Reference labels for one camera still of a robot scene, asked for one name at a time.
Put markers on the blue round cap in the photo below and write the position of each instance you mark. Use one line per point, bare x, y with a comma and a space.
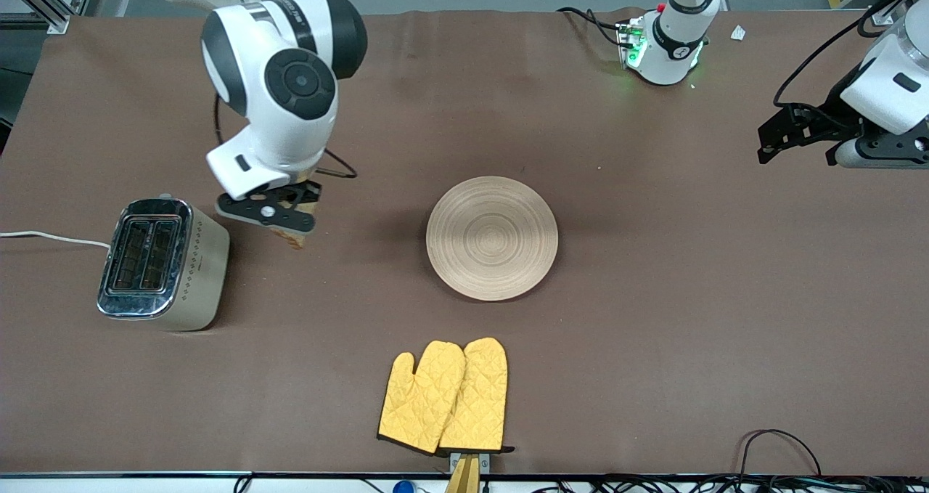
403, 487

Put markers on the yellow wooden stick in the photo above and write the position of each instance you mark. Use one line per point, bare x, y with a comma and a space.
464, 478

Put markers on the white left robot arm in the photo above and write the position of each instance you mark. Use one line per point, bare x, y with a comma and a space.
671, 61

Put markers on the yellow quilted oven mitt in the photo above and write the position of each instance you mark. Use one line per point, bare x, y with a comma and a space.
483, 398
417, 402

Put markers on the beige chrome two-slot toaster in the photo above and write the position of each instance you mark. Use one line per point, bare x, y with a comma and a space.
199, 268

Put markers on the brown table cover cloth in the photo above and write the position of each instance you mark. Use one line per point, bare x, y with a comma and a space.
580, 377

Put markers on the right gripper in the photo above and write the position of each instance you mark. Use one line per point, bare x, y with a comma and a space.
312, 192

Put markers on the round wooden plate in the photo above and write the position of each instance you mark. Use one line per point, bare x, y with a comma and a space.
493, 239

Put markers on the grey metal bracket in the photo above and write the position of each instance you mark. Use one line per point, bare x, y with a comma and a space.
485, 462

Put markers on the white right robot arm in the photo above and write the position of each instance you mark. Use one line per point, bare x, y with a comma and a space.
254, 43

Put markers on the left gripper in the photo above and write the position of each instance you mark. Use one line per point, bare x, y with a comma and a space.
832, 117

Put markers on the white paper scrap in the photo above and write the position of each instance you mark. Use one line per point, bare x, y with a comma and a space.
738, 33

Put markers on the brown bread slice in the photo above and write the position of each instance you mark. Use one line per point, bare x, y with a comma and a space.
294, 240

